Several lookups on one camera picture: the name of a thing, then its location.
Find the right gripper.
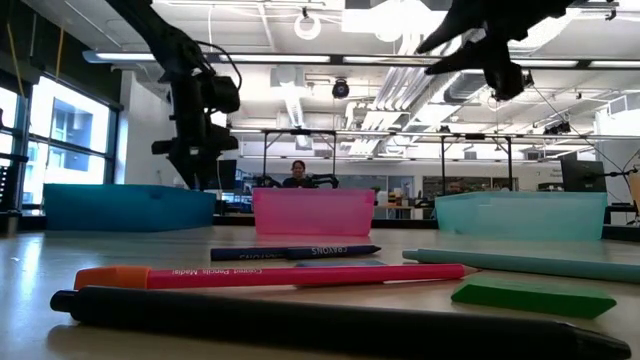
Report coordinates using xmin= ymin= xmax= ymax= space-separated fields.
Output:
xmin=416 ymin=0 xmax=576 ymax=101

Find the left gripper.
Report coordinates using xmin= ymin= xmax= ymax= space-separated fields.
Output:
xmin=151 ymin=69 xmax=240 ymax=191

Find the blue crayon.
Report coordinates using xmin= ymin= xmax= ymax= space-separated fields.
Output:
xmin=285 ymin=243 xmax=382 ymax=261
xmin=209 ymin=246 xmax=301 ymax=262

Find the pink colored pencil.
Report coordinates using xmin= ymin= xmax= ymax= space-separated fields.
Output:
xmin=73 ymin=263 xmax=481 ymax=291

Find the black pen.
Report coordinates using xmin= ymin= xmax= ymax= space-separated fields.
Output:
xmin=49 ymin=285 xmax=632 ymax=360

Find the teal pen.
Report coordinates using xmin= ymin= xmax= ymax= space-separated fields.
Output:
xmin=402 ymin=248 xmax=640 ymax=285

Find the green eraser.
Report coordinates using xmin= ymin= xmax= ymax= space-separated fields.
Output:
xmin=450 ymin=276 xmax=618 ymax=320

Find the black monitor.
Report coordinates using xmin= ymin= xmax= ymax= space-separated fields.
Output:
xmin=218 ymin=159 xmax=238 ymax=192
xmin=559 ymin=158 xmax=608 ymax=194

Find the dark blue plastic bin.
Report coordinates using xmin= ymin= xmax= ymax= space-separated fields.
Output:
xmin=42 ymin=183 xmax=217 ymax=233

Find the person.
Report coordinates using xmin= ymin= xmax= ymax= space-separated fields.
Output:
xmin=282 ymin=159 xmax=315 ymax=190

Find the pink plastic bin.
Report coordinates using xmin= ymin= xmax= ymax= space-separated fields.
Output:
xmin=252 ymin=187 xmax=376 ymax=237

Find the large window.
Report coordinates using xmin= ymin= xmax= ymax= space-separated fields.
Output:
xmin=0 ymin=74 xmax=119 ymax=206

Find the long light bar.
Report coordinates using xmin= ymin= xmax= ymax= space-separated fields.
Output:
xmin=82 ymin=49 xmax=640 ymax=69

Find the teal plastic bin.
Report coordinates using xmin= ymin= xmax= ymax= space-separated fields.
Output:
xmin=433 ymin=191 xmax=608 ymax=243

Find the silver ventilation duct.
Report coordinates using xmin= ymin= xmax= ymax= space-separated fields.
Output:
xmin=442 ymin=69 xmax=494 ymax=104

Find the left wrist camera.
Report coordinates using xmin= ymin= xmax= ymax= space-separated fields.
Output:
xmin=202 ymin=74 xmax=242 ymax=114

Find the black metal stand frame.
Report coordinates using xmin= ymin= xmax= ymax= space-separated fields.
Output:
xmin=439 ymin=132 xmax=515 ymax=192
xmin=261 ymin=128 xmax=338 ymax=190

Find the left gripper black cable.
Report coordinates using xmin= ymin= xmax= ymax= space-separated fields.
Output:
xmin=194 ymin=39 xmax=244 ymax=94

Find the white hanging ring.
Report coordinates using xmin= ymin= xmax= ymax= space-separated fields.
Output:
xmin=293 ymin=12 xmax=322 ymax=41

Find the yellow hanging cable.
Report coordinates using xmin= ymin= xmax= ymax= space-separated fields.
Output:
xmin=5 ymin=22 xmax=26 ymax=101
xmin=54 ymin=27 xmax=67 ymax=81

